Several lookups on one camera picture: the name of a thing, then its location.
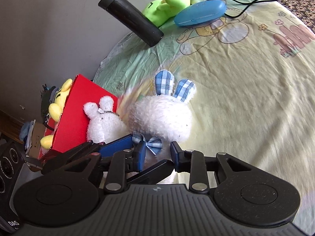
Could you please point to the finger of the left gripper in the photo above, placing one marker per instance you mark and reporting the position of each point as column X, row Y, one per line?
column 154, row 174
column 106, row 150

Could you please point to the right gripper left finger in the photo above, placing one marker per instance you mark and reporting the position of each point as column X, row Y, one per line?
column 122, row 163

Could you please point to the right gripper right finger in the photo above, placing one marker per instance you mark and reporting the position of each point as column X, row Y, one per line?
column 192, row 162

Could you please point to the small white plush toy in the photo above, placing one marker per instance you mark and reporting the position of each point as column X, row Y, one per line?
column 104, row 124

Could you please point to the white plush rabbit plaid ears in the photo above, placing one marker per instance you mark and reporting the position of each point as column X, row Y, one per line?
column 164, row 117

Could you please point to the yellow tiger plush toy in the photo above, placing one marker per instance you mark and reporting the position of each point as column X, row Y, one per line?
column 55, row 111

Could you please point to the red cardboard box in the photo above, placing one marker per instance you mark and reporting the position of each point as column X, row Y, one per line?
column 71, row 130

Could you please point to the cartoon print bed sheet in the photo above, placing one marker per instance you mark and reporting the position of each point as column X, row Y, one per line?
column 254, row 77

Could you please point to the green frog plush toy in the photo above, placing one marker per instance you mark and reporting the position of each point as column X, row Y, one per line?
column 159, row 11

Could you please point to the black cylindrical flask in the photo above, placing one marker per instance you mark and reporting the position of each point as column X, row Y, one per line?
column 133, row 19

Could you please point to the blue oval case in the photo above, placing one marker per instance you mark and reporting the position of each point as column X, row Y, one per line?
column 201, row 12

